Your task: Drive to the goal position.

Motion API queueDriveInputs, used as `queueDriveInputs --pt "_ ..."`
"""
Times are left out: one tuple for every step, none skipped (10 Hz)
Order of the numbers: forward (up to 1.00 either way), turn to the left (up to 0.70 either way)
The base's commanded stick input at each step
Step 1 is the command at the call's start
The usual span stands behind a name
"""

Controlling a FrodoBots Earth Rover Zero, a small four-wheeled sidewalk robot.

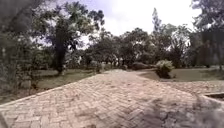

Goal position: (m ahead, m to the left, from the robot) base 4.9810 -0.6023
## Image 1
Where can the row of trees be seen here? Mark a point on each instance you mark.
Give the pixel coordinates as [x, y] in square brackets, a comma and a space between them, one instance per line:
[143, 48]

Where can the brick paved path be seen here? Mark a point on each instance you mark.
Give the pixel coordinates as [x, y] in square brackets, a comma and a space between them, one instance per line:
[110, 100]

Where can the grass area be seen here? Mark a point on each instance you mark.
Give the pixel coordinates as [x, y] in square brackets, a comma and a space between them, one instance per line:
[196, 74]
[63, 78]

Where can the small round green bush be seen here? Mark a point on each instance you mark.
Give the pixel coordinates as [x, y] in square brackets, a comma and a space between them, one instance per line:
[164, 68]

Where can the large dark-trunked tree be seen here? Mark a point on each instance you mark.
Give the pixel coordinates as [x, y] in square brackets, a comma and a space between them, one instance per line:
[60, 50]

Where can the leafy bush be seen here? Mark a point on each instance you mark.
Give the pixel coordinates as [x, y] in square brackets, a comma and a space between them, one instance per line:
[20, 63]

